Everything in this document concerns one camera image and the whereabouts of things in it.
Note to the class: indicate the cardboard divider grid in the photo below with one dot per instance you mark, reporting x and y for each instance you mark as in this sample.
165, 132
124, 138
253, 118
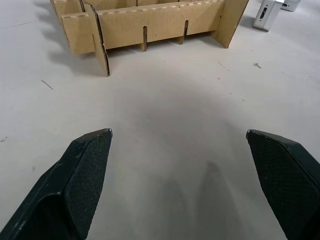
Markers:
155, 27

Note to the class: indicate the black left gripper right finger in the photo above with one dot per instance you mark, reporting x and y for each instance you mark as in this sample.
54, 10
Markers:
282, 180

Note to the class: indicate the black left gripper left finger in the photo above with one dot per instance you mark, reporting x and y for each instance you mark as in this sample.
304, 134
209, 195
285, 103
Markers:
75, 185

